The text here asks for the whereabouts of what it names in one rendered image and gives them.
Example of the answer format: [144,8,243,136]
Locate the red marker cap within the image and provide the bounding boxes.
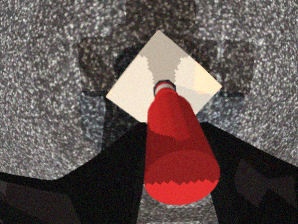
[144,95,221,205]

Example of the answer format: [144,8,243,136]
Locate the cream square block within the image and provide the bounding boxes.
[106,31,222,123]

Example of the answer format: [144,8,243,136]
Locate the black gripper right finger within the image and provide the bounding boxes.
[200,121,298,224]

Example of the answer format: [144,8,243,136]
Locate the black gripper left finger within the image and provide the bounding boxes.
[0,123,148,224]

